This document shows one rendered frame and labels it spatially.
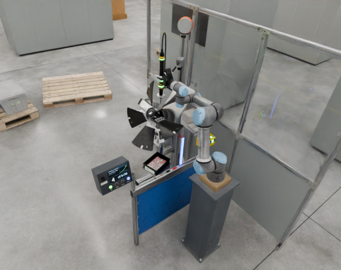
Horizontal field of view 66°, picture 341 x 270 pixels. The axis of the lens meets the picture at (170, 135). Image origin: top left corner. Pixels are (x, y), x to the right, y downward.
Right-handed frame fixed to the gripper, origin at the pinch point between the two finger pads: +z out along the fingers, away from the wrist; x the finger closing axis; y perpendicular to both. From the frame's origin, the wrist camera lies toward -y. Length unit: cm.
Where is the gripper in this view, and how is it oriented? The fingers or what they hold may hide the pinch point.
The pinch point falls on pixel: (159, 73)
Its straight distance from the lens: 234.3
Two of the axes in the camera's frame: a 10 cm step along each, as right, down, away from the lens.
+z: -6.1, -5.1, 6.1
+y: -0.5, 7.9, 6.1
